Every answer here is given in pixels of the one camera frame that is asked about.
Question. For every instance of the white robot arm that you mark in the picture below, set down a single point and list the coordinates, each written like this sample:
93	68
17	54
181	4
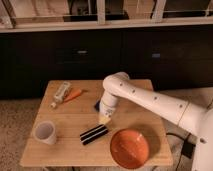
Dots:
188	116

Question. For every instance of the orange bowl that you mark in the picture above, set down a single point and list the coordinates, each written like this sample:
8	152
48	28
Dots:
129	149

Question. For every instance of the white plastic cup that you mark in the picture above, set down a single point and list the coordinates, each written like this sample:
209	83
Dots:
45	132

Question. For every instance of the orange carrot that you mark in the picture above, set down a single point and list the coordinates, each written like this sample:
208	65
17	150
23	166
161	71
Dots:
73	94

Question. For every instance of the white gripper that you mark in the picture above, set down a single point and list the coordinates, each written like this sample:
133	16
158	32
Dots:
107	107

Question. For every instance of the clear plastic bottle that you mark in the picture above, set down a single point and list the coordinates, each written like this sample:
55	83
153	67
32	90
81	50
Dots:
60	94

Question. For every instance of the blue sponge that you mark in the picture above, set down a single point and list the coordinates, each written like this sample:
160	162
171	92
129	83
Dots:
97	106

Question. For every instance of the black white striped eraser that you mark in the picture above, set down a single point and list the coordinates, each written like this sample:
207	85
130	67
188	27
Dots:
94	133

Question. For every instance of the dark cabinet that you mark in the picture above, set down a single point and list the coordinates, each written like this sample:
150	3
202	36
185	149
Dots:
171	57

